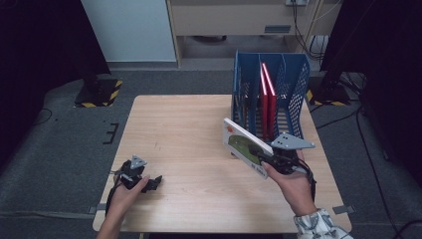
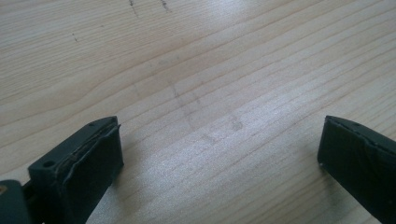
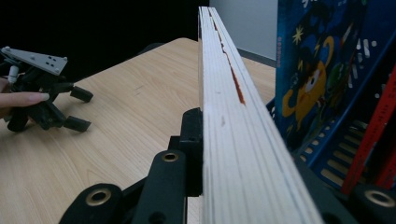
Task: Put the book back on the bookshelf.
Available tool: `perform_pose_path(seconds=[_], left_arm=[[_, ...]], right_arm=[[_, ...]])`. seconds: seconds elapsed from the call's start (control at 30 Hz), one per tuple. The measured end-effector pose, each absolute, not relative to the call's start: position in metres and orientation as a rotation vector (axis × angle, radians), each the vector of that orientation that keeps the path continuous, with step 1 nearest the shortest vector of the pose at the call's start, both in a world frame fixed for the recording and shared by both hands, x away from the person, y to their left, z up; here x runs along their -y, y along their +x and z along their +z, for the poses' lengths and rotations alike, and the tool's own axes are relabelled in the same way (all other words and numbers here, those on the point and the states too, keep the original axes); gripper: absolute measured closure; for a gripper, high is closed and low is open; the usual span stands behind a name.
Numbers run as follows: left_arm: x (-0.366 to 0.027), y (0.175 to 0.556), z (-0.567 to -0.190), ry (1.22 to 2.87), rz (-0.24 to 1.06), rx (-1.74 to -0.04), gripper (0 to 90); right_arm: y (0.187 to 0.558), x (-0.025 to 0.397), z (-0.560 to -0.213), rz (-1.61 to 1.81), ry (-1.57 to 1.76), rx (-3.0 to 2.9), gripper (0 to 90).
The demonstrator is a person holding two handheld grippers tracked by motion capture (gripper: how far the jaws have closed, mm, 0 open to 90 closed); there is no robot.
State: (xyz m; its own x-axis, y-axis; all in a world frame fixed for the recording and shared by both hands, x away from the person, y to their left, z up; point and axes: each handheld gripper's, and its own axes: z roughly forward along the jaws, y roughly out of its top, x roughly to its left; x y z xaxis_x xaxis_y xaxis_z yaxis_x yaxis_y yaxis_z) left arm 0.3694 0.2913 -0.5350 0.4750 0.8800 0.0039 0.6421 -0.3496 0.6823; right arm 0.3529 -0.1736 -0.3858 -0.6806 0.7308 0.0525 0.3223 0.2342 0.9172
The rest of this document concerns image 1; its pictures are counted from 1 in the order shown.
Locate short black floor cable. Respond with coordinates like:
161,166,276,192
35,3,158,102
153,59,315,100
32,108,54,126

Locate person's right hand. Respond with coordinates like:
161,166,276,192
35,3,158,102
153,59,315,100
261,161,317,217

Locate beige wooden cabinet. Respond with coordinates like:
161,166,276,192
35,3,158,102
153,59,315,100
165,0,342,69

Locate black hanging cables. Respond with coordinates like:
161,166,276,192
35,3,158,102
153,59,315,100
291,0,329,63

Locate white book with green leaf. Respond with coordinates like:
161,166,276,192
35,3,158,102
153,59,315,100
222,117,275,180

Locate dark curtain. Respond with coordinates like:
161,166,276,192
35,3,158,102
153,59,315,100
319,0,422,187
0,0,112,173

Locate grey tape strip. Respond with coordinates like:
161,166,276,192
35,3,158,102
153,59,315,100
332,205,355,215
88,203,107,214

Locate blue plastic file rack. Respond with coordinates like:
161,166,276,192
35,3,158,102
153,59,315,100
230,49,312,157

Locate black stand base yellow stripes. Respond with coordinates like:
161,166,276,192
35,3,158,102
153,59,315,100
73,74,123,110
306,74,352,108

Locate dark blue picture book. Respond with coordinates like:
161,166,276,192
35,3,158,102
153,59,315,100
236,83,249,128

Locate white panel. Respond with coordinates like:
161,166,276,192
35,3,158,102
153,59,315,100
80,0,177,63

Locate hand-held gripper black cable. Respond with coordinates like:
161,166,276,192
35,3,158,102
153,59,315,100
105,180,123,217
297,157,317,202

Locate left hand-held gripper black cable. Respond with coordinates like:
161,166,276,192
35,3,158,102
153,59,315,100
105,180,123,217

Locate long black floor cable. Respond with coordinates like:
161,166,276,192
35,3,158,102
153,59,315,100
315,106,404,239

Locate right hand-held gripper black cable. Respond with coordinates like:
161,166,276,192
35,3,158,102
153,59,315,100
297,157,317,202

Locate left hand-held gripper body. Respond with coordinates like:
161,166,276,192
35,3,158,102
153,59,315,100
117,154,148,191

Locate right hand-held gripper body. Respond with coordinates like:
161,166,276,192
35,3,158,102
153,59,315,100
268,132,317,175

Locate person's left hand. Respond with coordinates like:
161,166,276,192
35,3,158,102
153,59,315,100
107,175,151,217

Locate red picture book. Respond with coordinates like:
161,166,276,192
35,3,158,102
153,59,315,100
259,63,269,140
262,62,278,140

